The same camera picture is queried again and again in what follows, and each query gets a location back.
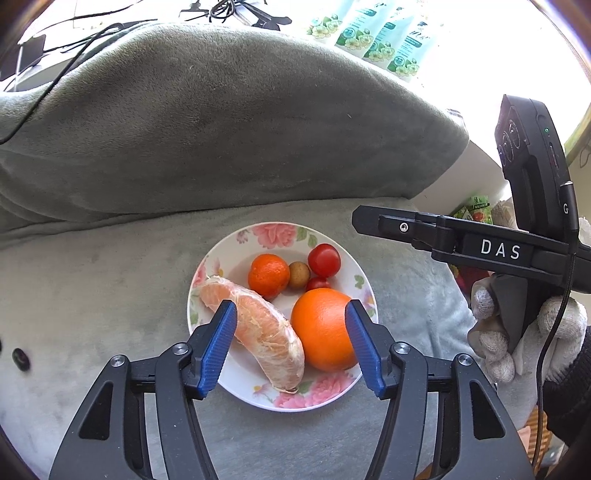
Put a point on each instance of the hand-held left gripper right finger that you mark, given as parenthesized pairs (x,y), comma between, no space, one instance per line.
(362,346)

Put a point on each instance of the light grey fleece blanket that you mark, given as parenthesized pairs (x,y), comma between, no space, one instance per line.
(92,286)

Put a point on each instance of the peeled pomelo segment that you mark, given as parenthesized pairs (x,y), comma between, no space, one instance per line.
(268,332)

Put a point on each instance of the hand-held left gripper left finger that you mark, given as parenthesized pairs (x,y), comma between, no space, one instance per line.
(220,344)

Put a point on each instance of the white floral plate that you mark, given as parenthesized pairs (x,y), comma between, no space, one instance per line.
(240,378)

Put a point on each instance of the small red cherry tomato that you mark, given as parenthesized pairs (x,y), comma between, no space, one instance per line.
(317,282)

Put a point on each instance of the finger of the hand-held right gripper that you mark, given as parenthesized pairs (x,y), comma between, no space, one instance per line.
(392,224)

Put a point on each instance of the brown longan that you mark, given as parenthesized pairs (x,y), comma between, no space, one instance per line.
(299,274)

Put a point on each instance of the large orange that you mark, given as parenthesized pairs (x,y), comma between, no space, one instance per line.
(323,330)

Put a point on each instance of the orange mandarin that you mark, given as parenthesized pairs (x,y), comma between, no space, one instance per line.
(269,275)

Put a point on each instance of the white sofa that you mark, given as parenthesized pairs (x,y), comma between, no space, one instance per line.
(475,175)

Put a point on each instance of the dark cherry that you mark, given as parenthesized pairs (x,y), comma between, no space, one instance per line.
(19,358)

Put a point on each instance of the person's right hand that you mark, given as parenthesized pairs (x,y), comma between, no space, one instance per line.
(563,332)

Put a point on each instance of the green snack packet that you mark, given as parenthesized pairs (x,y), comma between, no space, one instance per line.
(475,212)

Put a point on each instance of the grey-green cushion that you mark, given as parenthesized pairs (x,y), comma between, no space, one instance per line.
(231,129)

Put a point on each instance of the person's right forearm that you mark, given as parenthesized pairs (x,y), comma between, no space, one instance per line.
(570,392)

